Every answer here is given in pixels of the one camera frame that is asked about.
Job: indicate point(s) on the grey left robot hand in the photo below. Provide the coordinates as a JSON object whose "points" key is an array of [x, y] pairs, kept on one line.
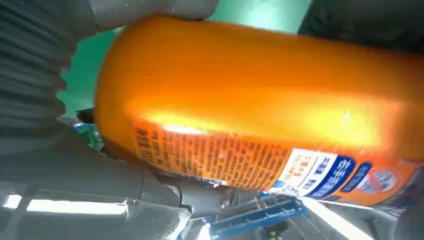
{"points": [[371, 20]]}

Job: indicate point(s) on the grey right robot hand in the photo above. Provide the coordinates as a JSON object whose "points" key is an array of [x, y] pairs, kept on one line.
{"points": [[82, 185]]}

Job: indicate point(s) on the blue metal rack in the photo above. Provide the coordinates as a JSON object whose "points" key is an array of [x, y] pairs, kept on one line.
{"points": [[258, 212]]}

